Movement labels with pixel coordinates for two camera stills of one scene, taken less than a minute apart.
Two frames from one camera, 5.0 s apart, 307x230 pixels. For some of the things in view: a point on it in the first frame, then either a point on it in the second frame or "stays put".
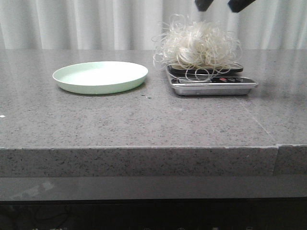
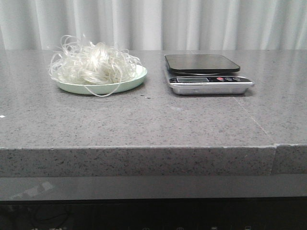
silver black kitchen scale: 218,80 stays put
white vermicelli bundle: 203,50 -> 101,68
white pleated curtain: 130,25 stays put
